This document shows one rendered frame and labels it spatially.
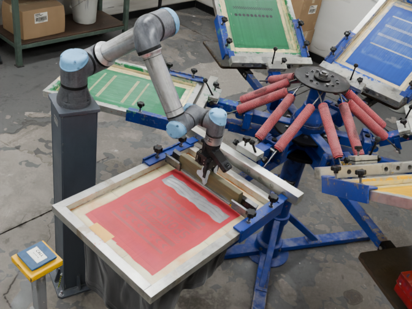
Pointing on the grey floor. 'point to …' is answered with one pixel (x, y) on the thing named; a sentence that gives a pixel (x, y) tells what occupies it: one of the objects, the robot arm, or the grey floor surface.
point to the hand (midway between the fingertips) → (208, 181)
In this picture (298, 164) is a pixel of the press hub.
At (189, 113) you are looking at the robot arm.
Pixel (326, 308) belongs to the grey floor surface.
